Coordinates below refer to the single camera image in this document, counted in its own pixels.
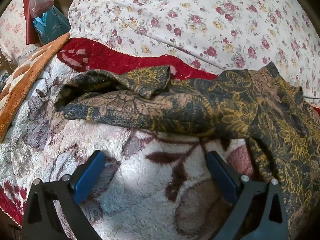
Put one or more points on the red white floral fleece blanket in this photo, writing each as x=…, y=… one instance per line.
x=140, y=187

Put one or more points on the orange patterned blanket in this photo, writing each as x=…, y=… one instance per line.
x=22, y=80

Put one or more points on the clear plastic bag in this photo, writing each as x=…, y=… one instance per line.
x=41, y=0

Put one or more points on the pale floral pillow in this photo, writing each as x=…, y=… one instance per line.
x=12, y=30

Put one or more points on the teal box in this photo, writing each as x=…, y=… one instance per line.
x=53, y=27

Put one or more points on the white rose print quilt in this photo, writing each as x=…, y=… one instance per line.
x=200, y=17

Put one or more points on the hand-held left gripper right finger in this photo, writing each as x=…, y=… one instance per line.
x=222, y=177

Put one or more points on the dark floral patterned garment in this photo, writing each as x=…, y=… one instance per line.
x=175, y=110

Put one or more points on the dark red cloth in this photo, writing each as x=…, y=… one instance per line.
x=28, y=30

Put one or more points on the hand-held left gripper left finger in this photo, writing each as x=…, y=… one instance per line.
x=88, y=177

